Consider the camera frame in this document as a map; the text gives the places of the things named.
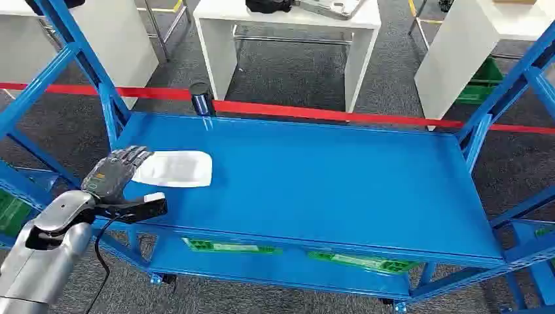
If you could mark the black bag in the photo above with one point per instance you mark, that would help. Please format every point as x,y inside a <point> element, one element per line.
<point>266,5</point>

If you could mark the white table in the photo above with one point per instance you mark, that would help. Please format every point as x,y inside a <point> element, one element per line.
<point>459,60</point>
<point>286,18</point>
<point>121,47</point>

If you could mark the black rack caster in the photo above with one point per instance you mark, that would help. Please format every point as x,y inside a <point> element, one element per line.
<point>395,305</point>
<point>168,278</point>

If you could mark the green plastic crate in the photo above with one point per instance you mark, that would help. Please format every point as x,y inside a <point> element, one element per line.
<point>13,214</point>
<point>481,84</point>
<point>364,261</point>

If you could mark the steel table frame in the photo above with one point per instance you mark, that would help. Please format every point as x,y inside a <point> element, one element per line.
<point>162,32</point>

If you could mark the red barrier tape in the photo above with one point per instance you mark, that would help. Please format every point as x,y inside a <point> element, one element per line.
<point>303,112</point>

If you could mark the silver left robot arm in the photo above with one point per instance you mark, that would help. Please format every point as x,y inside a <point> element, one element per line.
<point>43,260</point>

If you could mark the white plastic part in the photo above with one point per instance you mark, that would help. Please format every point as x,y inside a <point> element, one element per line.
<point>175,170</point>

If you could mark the blue metal shelf rack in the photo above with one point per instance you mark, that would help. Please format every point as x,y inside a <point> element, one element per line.
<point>312,190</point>

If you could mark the grey metal tray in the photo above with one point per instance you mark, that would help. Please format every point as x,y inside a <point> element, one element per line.
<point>329,8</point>

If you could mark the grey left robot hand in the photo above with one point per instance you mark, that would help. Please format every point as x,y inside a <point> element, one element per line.
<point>108,173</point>

